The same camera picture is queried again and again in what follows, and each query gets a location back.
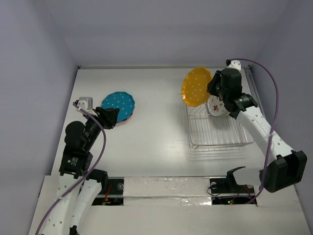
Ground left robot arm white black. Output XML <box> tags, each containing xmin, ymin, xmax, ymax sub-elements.
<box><xmin>35</xmin><ymin>105</ymin><xmax>119</xmax><ymax>235</ymax></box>

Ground white patterned plate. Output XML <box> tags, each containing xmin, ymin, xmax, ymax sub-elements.
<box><xmin>207</xmin><ymin>95</ymin><xmax>230</xmax><ymax>117</ymax></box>

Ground blue dotted plate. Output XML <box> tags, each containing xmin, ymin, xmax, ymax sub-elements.
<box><xmin>101</xmin><ymin>92</ymin><xmax>135</xmax><ymax>122</ymax></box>

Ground wire dish rack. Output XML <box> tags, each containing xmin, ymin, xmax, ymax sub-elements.
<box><xmin>182</xmin><ymin>77</ymin><xmax>254</xmax><ymax>151</ymax></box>

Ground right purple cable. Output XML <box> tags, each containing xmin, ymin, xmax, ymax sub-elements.
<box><xmin>227</xmin><ymin>58</ymin><xmax>280</xmax><ymax>205</ymax></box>

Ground clear drip tray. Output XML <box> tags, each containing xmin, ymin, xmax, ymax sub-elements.
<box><xmin>187</xmin><ymin>114</ymin><xmax>254</xmax><ymax>160</ymax></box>

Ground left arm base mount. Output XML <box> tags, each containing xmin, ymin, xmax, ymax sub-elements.
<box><xmin>92</xmin><ymin>177</ymin><xmax>124</xmax><ymax>206</ymax></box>

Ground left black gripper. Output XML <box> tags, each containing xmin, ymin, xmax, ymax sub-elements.
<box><xmin>84</xmin><ymin>106</ymin><xmax>119</xmax><ymax>149</ymax></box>

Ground pink dotted plate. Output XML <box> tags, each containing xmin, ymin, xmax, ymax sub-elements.
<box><xmin>116</xmin><ymin>113</ymin><xmax>133</xmax><ymax>124</ymax></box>

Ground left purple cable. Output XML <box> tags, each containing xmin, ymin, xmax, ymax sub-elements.
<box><xmin>34</xmin><ymin>102</ymin><xmax>108</xmax><ymax>235</ymax></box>

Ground purple cable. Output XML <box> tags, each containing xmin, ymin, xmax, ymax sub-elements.
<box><xmin>227</xmin><ymin>58</ymin><xmax>280</xmax><ymax>205</ymax></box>
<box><xmin>34</xmin><ymin>102</ymin><xmax>108</xmax><ymax>235</ymax></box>

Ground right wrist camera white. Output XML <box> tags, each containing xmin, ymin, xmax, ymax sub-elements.
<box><xmin>226</xmin><ymin>59</ymin><xmax>242</xmax><ymax>71</ymax></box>

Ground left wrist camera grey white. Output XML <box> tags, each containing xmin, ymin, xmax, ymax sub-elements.
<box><xmin>74</xmin><ymin>96</ymin><xmax>93</xmax><ymax>112</ymax></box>

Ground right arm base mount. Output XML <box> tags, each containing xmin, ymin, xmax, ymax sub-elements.
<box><xmin>207</xmin><ymin>166</ymin><xmax>257</xmax><ymax>205</ymax></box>

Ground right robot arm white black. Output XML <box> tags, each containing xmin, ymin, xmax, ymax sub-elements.
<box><xmin>207</xmin><ymin>68</ymin><xmax>307</xmax><ymax>193</ymax></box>

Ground yellow dotted plate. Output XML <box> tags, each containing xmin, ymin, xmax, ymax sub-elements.
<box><xmin>181</xmin><ymin>67</ymin><xmax>212</xmax><ymax>107</ymax></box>

